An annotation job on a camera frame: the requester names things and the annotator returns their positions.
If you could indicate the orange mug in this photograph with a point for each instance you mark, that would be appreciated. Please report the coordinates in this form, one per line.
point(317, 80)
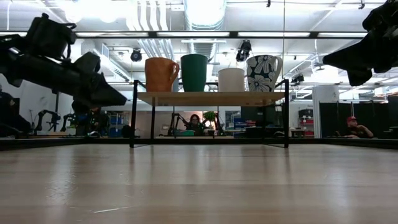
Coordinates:
point(160, 74)

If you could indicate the black ceiling-mounted camera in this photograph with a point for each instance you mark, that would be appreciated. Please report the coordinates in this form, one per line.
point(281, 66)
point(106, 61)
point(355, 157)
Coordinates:
point(136, 55)
point(298, 78)
point(243, 51)

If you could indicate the background black robot arm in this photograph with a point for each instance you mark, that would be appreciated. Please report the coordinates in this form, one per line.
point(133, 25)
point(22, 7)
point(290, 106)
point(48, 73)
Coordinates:
point(46, 119)
point(66, 122)
point(174, 123)

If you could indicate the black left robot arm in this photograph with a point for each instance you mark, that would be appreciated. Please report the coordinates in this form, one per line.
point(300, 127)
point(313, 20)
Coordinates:
point(11, 123)

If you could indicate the black room divider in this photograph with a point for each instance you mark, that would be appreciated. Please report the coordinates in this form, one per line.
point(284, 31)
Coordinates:
point(342, 115)

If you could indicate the rack with red bins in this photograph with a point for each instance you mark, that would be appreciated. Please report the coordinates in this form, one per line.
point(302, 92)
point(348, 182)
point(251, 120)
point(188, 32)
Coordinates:
point(306, 123)

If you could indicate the wooden shelf with black legs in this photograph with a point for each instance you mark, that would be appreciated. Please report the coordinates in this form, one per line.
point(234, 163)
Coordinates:
point(211, 99)

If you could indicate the black overhead crossbar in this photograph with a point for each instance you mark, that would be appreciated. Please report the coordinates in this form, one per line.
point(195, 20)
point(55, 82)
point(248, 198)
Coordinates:
point(192, 34)

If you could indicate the white ribbed mug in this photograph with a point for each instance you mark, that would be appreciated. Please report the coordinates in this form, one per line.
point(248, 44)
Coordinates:
point(231, 80)

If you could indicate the blue storage bins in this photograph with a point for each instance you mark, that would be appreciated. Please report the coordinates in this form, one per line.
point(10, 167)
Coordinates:
point(116, 124)

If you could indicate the navy white floral mug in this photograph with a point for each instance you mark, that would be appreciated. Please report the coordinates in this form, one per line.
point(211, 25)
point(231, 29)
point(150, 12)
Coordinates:
point(261, 73)

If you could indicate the person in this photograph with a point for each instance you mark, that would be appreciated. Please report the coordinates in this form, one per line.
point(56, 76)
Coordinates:
point(93, 121)
point(195, 124)
point(356, 129)

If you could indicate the green plastic cup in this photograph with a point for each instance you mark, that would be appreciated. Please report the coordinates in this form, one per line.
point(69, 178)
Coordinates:
point(194, 73)

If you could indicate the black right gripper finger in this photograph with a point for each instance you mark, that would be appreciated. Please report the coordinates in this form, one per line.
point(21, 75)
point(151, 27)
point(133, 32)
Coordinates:
point(359, 77)
point(351, 57)

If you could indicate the green potted plant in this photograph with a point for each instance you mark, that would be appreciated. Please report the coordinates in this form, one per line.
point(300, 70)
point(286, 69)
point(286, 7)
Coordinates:
point(210, 118)

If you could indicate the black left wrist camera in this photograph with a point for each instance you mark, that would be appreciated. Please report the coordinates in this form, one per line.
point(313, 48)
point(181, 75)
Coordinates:
point(48, 39)

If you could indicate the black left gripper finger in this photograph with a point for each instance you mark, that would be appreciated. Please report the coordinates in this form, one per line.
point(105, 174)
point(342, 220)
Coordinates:
point(99, 90)
point(88, 62)

